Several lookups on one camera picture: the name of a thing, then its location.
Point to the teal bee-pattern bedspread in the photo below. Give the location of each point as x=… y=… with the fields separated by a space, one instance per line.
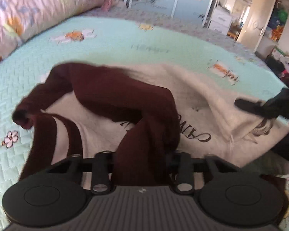
x=119 y=37

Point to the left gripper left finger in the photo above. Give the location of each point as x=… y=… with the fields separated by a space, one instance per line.
x=102 y=167

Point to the white drawer cabinet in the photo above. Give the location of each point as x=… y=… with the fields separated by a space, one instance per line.
x=220 y=21

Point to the floral rolled quilt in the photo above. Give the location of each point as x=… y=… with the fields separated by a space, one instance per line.
x=20 y=20

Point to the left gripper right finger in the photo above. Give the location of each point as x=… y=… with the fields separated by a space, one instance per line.
x=184 y=178

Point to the grey and maroon sweatshirt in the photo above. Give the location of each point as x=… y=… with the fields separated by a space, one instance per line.
x=142 y=114

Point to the white room door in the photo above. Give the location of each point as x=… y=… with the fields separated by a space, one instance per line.
x=256 y=23

